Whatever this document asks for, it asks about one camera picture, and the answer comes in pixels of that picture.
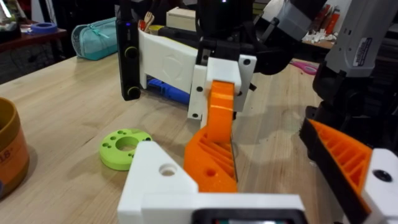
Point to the yellow cup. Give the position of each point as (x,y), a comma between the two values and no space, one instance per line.
(155,29)

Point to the blue electric screwdriver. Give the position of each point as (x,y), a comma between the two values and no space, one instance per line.
(169,91)

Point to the teal zip pouch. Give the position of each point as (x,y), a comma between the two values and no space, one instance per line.
(96,40)

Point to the heap of orange tools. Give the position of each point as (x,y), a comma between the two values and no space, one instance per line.
(326,25)

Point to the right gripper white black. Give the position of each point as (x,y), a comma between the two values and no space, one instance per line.
(168,59)

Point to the wooden fork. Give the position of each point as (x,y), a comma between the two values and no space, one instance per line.
(148,19)

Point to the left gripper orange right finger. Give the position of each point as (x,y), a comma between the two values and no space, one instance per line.
(348,161)

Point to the blue tape roll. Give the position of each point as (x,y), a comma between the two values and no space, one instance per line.
(43,28)

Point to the orange toy tub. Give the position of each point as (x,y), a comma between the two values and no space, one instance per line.
(12,155)

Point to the left gripper bare white left finger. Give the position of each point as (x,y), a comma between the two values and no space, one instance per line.
(155,183)

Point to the green disc with holes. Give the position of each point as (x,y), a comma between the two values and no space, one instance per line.
(113,155)

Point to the pink scissors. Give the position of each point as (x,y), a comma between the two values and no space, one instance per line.
(306,67)

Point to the dark wooden side table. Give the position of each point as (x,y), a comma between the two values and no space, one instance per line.
(31,39)

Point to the pale cardboard box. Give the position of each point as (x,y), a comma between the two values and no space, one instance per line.
(182,18)

